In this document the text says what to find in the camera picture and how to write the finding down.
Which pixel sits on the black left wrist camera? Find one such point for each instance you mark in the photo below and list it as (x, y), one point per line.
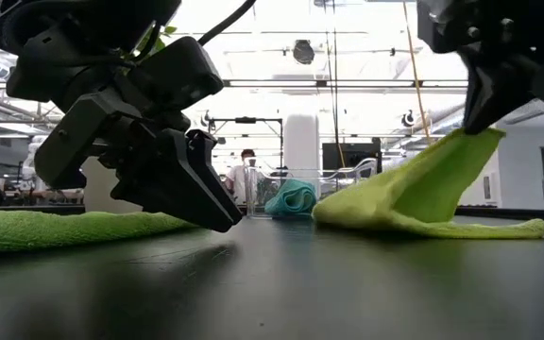
(177, 75)

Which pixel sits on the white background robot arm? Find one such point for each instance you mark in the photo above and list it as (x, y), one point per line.
(28, 160)

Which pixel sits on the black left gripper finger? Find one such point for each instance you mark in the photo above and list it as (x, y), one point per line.
(210, 175)
(163, 184)

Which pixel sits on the clear plastic bin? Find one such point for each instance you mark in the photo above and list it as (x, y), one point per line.
(347, 177)

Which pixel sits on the black metal frame stand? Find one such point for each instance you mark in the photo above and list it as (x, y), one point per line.
(246, 120)

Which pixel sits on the teal microfiber towel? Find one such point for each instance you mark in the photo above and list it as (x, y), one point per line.
(293, 200)

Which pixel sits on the person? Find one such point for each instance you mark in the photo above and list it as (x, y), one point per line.
(248, 155)

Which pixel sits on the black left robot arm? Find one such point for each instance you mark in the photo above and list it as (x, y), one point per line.
(64, 38)

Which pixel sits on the black monitor screen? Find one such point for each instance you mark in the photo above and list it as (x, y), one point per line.
(347, 153)

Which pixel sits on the white round column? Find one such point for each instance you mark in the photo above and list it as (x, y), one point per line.
(300, 146)

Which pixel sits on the white plant pot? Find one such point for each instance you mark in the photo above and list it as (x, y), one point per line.
(97, 198)

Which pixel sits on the green microfiber towel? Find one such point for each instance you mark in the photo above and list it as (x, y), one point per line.
(64, 229)

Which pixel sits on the lime yellow microfiber towel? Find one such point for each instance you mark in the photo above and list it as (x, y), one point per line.
(432, 189)

